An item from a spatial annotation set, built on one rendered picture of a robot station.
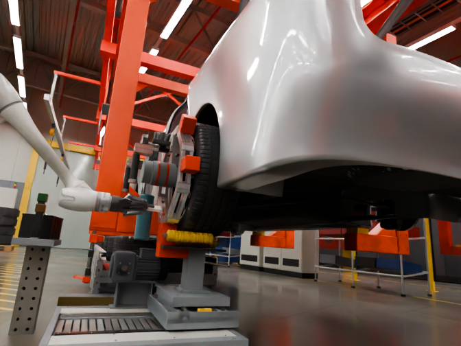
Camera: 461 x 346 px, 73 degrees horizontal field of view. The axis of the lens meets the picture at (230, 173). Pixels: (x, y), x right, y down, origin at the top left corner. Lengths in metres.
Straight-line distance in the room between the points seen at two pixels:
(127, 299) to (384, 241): 2.33
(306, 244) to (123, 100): 4.87
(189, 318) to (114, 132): 1.32
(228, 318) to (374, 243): 1.93
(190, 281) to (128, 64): 1.57
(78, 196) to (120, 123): 0.94
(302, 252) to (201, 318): 4.86
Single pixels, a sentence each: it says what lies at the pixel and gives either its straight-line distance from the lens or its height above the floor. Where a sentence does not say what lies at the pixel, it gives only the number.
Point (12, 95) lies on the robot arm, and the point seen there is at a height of 1.01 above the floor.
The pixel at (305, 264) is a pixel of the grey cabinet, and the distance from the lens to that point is 6.42.
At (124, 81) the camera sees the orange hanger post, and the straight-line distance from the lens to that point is 2.45.
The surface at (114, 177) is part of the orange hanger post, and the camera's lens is 2.23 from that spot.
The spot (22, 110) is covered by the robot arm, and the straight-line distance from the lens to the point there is 1.58.
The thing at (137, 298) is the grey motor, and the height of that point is 0.12.
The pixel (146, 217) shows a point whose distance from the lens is 1.86.
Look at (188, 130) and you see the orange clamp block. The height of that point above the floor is 1.07.
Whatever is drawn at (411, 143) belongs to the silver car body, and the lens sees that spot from 1.30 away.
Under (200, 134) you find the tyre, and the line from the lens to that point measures 1.66.
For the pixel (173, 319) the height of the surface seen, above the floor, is 0.14.
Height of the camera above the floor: 0.47
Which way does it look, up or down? 13 degrees up
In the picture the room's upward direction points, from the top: 4 degrees clockwise
